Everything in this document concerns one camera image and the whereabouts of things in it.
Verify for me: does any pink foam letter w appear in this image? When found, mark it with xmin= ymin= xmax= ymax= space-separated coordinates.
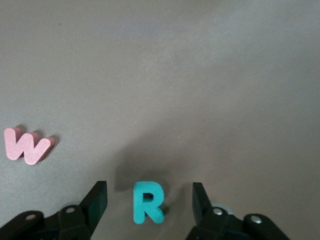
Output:
xmin=3 ymin=126 xmax=57 ymax=166

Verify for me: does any brown table cover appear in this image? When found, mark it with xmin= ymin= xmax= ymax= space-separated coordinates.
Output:
xmin=0 ymin=0 xmax=320 ymax=240

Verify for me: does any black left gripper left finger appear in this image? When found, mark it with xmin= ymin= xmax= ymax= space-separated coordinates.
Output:
xmin=0 ymin=180 xmax=109 ymax=240

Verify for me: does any teal foam letter R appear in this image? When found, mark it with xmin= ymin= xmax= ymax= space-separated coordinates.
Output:
xmin=132 ymin=181 xmax=166 ymax=225

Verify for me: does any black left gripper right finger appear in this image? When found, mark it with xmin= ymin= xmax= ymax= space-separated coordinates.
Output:
xmin=186 ymin=182 xmax=291 ymax=240

